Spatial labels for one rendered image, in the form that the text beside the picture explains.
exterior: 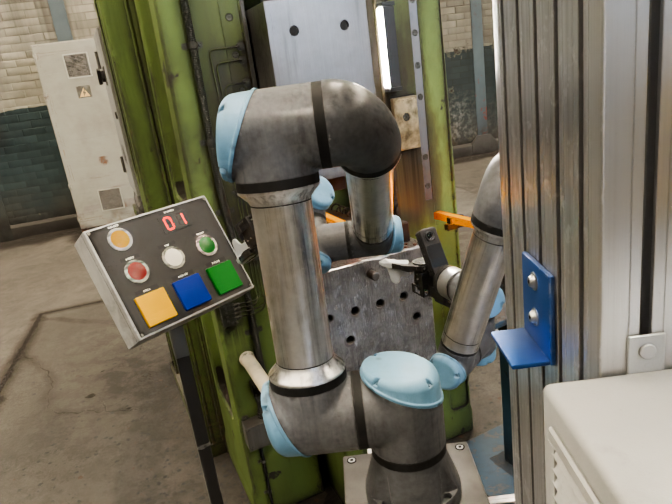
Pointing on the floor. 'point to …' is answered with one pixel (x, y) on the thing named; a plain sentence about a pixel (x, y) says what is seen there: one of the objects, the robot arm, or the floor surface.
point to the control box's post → (195, 412)
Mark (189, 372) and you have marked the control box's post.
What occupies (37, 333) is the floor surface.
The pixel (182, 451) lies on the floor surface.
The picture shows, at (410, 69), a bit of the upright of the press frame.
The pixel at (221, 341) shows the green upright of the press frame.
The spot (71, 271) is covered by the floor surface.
